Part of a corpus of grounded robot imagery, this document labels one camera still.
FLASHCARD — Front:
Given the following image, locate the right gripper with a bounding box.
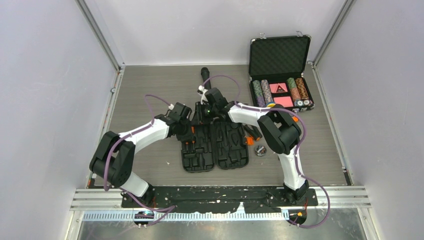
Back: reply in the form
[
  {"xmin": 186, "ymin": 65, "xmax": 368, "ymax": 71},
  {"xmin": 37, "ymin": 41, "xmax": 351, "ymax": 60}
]
[{"xmin": 191, "ymin": 101, "xmax": 218, "ymax": 126}]

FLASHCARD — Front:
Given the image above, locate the thin orange black screwdriver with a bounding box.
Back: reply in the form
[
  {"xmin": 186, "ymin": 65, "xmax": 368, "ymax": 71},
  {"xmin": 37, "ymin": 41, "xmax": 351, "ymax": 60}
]
[{"xmin": 191, "ymin": 126, "xmax": 196, "ymax": 151}]

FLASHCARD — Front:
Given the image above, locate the black tool kit case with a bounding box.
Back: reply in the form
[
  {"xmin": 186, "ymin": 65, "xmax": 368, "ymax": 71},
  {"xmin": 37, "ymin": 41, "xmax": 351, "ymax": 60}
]
[{"xmin": 181, "ymin": 101, "xmax": 249, "ymax": 173}]

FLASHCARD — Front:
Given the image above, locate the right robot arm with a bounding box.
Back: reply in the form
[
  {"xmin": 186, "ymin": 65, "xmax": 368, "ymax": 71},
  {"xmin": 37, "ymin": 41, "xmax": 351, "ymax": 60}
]
[{"xmin": 197, "ymin": 85, "xmax": 309, "ymax": 205}]

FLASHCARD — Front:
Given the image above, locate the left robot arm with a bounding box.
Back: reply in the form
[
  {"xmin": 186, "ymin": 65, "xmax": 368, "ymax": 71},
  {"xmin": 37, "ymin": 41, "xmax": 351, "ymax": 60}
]
[{"xmin": 89, "ymin": 102, "xmax": 194, "ymax": 207}]

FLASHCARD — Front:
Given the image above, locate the black microphone orange end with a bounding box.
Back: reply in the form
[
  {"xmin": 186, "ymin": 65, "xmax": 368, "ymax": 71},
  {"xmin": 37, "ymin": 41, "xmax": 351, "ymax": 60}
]
[{"xmin": 200, "ymin": 67, "xmax": 212, "ymax": 90}]

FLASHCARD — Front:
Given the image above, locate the small round bit holder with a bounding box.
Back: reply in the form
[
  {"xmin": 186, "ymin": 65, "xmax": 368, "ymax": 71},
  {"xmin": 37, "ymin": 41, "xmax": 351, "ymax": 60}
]
[{"xmin": 253, "ymin": 145, "xmax": 267, "ymax": 157}]

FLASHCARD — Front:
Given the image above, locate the open poker chip case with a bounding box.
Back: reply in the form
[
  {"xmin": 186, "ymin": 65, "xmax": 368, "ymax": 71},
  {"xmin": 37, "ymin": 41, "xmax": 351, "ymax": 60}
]
[{"xmin": 248, "ymin": 35, "xmax": 315, "ymax": 113}]

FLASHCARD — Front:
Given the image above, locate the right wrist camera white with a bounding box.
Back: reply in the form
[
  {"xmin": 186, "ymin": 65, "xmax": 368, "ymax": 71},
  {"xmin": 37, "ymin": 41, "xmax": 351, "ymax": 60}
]
[{"xmin": 197, "ymin": 85, "xmax": 209, "ymax": 105}]

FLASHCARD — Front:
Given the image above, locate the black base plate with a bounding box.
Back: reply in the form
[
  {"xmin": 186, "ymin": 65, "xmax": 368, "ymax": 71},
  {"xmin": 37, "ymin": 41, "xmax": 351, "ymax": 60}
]
[{"xmin": 122, "ymin": 186, "xmax": 318, "ymax": 214}]

